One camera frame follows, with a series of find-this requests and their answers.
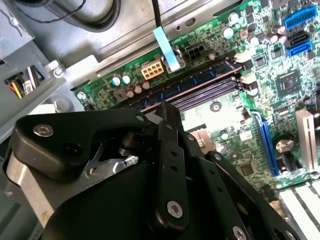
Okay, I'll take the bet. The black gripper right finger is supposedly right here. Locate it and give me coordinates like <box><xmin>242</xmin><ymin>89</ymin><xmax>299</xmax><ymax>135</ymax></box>
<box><xmin>166</xmin><ymin>102</ymin><xmax>305</xmax><ymax>240</ymax></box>

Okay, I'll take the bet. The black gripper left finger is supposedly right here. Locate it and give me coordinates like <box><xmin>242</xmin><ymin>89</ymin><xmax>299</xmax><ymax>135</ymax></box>
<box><xmin>9</xmin><ymin>99</ymin><xmax>191</xmax><ymax>232</ymax></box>

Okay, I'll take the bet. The RAM stick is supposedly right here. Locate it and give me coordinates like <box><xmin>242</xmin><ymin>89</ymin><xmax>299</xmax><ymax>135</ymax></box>
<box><xmin>136</xmin><ymin>57</ymin><xmax>244</xmax><ymax>113</ymax></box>

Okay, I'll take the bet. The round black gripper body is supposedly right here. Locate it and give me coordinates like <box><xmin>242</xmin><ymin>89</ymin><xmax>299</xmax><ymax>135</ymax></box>
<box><xmin>41</xmin><ymin>161</ymin><xmax>238</xmax><ymax>240</ymax></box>

